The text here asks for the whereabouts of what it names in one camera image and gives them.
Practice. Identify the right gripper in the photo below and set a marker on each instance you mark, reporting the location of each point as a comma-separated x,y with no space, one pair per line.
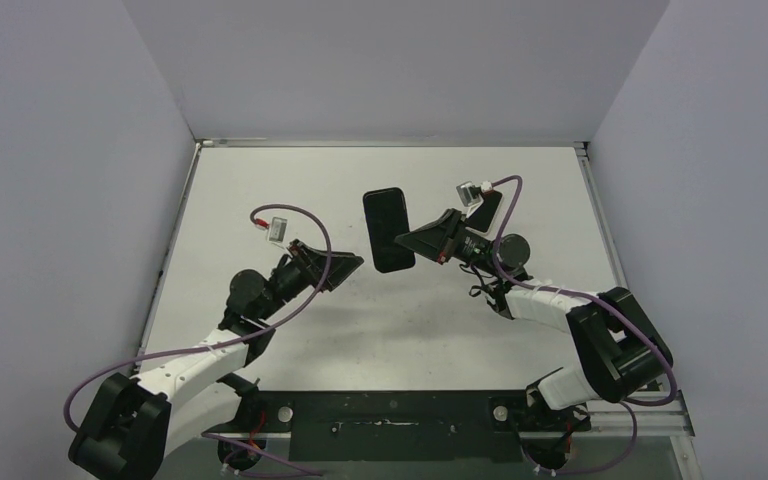
452,236

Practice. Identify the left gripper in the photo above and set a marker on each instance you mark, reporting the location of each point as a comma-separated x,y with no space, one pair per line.
308,261

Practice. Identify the black phone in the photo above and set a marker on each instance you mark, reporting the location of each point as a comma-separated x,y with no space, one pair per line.
386,218

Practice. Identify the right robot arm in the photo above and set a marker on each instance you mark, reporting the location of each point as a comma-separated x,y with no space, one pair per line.
618,349

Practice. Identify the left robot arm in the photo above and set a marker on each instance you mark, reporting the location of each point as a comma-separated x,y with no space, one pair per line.
134,422

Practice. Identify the phone in beige case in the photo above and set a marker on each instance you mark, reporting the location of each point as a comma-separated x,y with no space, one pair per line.
480,217

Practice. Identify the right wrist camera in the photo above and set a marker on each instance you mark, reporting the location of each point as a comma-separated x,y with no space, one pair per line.
472,195

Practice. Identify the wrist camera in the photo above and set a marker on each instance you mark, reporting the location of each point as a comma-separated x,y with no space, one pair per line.
472,195
275,229

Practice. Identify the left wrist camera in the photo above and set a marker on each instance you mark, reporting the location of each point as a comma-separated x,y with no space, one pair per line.
275,229

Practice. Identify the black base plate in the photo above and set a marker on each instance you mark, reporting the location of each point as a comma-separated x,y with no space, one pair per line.
392,426

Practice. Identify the aluminium frame rail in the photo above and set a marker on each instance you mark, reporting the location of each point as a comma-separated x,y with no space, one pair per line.
614,421

